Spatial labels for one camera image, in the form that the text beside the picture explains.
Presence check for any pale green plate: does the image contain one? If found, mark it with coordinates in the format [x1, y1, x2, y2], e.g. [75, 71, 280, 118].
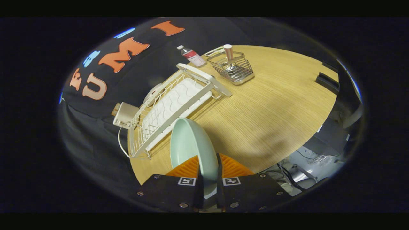
[170, 118, 219, 200]

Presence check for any metal wire basket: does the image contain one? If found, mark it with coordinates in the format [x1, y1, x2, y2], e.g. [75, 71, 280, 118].
[207, 51, 255, 85]

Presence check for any white wire dish rack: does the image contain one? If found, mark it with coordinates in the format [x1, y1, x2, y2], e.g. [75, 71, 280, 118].
[128, 63, 233, 159]

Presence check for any white toaster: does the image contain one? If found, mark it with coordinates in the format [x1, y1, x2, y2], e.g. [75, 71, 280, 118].
[112, 102, 140, 129]

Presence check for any black backdrop cloth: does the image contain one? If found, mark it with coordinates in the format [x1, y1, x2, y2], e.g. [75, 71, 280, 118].
[58, 18, 361, 192]

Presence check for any small black stand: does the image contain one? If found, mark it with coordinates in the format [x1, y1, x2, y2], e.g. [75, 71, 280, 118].
[315, 72, 340, 95]

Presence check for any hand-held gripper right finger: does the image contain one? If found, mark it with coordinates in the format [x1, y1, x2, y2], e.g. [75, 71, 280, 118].
[216, 153, 289, 213]

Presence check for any clear bottle with red label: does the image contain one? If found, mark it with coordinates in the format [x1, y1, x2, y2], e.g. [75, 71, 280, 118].
[177, 45, 206, 67]

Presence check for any white toaster cable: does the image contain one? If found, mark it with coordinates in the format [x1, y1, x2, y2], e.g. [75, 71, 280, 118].
[117, 127, 132, 158]

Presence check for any metal spoon with pink handle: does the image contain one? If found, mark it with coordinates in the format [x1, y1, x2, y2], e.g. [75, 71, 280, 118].
[223, 44, 235, 69]

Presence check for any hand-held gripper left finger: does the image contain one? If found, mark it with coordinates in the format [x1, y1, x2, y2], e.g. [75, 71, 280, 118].
[137, 155, 204, 213]

